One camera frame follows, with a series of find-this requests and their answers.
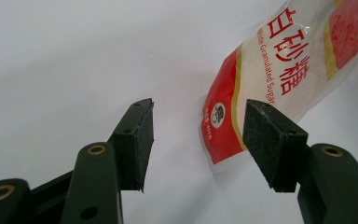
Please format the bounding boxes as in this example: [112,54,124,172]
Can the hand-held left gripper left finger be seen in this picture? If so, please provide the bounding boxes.
[107,97,155,193]

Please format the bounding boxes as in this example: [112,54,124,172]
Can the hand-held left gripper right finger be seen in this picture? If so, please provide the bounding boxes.
[242,98,310,194]

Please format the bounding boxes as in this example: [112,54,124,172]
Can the red and white sugar pouch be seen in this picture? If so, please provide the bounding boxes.
[200,0,358,175]

